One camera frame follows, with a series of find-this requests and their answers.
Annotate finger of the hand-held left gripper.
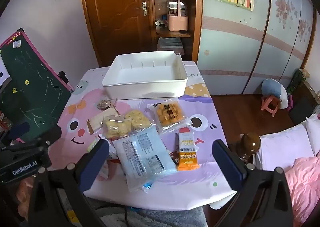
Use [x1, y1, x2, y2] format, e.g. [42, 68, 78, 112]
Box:
[24, 125, 62, 148]
[5, 122, 31, 143]

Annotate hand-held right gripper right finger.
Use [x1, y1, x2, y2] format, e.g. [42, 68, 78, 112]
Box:
[212, 139, 293, 227]

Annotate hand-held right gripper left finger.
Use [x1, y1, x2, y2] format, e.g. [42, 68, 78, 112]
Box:
[27, 139, 110, 227]

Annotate red white snack packet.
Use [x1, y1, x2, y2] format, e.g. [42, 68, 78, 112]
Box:
[99, 150, 122, 180]

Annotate light blue snack packet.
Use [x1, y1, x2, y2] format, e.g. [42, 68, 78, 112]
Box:
[113, 126, 177, 192]

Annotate orange nugget snack packet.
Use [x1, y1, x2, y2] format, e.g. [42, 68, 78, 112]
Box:
[147, 99, 192, 134]

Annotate white plastic storage bin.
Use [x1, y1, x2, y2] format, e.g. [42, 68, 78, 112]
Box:
[102, 51, 188, 100]

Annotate small yellow packet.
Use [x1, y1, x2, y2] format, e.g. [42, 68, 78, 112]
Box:
[87, 138, 100, 153]

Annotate brown wooden bedpost knob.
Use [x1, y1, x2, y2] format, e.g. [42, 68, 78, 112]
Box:
[236, 132, 262, 161]

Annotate brown paper snack packet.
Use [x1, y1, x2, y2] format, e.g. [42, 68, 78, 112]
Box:
[87, 108, 120, 135]

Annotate orange protein bar packet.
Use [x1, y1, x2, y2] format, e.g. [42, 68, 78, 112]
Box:
[176, 127, 200, 171]

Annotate cartoon printed tablecloth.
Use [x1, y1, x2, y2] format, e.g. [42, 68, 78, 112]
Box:
[54, 61, 238, 211]

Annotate clear nut snack packet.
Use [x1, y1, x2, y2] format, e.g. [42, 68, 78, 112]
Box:
[96, 99, 118, 111]

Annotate white pillow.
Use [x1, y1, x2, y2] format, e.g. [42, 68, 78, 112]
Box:
[305, 114, 320, 156]
[259, 124, 315, 171]

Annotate pink plastic stool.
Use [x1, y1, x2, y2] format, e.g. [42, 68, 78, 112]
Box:
[261, 95, 282, 117]

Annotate pink blanket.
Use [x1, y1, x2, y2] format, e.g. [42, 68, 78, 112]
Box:
[285, 155, 320, 225]

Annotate grey fluffy rug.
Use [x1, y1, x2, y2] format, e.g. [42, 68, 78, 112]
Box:
[95, 203, 208, 227]

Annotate blue white cushion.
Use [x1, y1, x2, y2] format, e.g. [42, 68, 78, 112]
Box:
[261, 78, 289, 110]

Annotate dark wooden nightstand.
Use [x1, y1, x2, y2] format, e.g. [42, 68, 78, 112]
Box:
[287, 80, 320, 125]

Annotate floral sliding wardrobe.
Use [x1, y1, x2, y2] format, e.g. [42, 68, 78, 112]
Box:
[196, 0, 320, 96]

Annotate folded towels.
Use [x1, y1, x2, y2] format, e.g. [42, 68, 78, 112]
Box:
[157, 37, 185, 52]

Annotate brown wooden door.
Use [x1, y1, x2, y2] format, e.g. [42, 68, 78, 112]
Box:
[79, 0, 157, 67]

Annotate wooden corner shelf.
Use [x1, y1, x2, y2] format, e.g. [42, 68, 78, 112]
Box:
[150, 0, 204, 65]

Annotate pink plastic basket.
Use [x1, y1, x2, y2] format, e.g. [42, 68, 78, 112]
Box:
[167, 0, 189, 32]

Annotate green chalkboard pink frame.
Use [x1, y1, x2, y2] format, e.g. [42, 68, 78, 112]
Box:
[0, 28, 75, 142]

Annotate metal door handle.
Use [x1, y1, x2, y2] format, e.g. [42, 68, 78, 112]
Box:
[136, 2, 148, 17]

